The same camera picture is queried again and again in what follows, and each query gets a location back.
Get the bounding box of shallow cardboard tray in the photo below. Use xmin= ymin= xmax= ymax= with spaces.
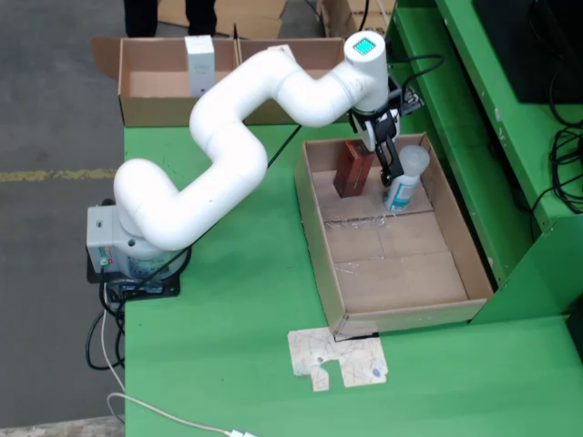
xmin=293 ymin=132 xmax=496 ymax=337

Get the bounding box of open brown cardboard box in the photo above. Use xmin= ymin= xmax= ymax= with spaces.
xmin=237 ymin=36 xmax=361 ymax=127
xmin=90 ymin=35 xmax=246 ymax=128

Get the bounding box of black camera cable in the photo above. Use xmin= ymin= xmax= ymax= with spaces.
xmin=386 ymin=38 xmax=445 ymax=92

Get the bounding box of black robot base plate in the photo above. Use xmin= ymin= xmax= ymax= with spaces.
xmin=86 ymin=254 xmax=182 ymax=302

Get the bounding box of green metal shelf unit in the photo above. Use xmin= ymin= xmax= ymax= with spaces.
xmin=380 ymin=0 xmax=583 ymax=327

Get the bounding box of thin black cable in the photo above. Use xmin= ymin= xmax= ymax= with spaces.
xmin=354 ymin=0 xmax=395 ymax=33

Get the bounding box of red carton box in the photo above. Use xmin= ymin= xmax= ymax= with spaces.
xmin=332 ymin=139 xmax=375 ymax=200

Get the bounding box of tangle of black cables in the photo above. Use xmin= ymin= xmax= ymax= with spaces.
xmin=530 ymin=67 xmax=583 ymax=229

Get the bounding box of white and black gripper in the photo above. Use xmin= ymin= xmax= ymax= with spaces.
xmin=349 ymin=107 xmax=405 ymax=186

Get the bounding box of white carton box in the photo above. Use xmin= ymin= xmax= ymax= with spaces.
xmin=184 ymin=35 xmax=216 ymax=99

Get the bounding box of black monitor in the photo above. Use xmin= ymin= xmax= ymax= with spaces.
xmin=473 ymin=0 xmax=583 ymax=105

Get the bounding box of printed brown cardboard box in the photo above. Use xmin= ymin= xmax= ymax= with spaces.
xmin=318 ymin=0 xmax=397 ymax=46

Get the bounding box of white bottle with teal label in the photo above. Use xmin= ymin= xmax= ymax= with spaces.
xmin=382 ymin=145 xmax=432 ymax=214

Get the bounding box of white cable with plug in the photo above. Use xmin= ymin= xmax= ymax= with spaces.
xmin=100 ymin=290 xmax=259 ymax=437

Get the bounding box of scribbled flat cardboard piece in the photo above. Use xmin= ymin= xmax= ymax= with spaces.
xmin=286 ymin=327 xmax=390 ymax=393

